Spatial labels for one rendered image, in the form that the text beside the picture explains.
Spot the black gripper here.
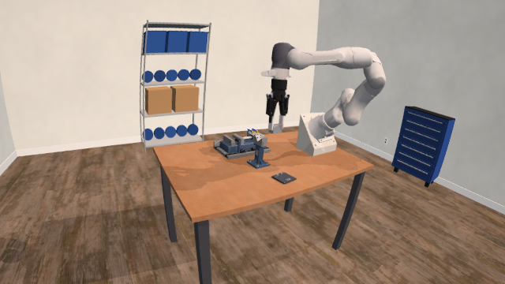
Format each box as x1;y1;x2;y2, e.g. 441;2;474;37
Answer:
266;78;290;130

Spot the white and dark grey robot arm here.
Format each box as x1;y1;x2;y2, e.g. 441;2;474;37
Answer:
261;43;386;143

